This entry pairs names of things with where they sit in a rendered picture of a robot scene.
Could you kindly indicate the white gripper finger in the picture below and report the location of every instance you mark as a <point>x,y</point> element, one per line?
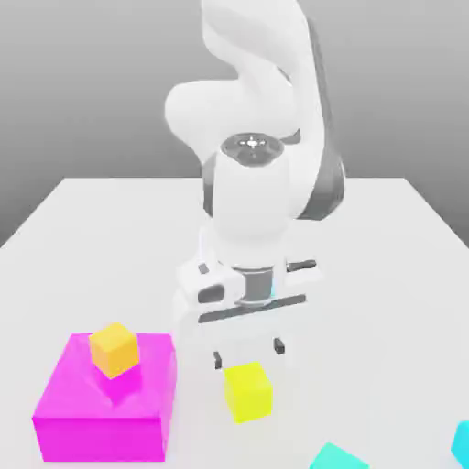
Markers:
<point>217,361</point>
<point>279,346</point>

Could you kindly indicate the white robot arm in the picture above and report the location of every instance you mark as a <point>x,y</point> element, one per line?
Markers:
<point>253,205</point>

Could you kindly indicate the small yellow cube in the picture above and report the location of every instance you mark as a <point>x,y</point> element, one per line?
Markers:
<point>247,394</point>

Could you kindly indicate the small teal cube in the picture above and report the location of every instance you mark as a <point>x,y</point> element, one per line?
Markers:
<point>335,458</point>

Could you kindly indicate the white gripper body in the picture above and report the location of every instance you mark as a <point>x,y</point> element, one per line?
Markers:
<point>249,326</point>

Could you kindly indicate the small cyan cube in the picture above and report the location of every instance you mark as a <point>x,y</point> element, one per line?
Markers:
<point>461,445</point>

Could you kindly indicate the large magenta box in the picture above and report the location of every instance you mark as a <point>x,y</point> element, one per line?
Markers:
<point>95,436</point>

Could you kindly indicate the small orange cube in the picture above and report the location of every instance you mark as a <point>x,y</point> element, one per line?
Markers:
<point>113,350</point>

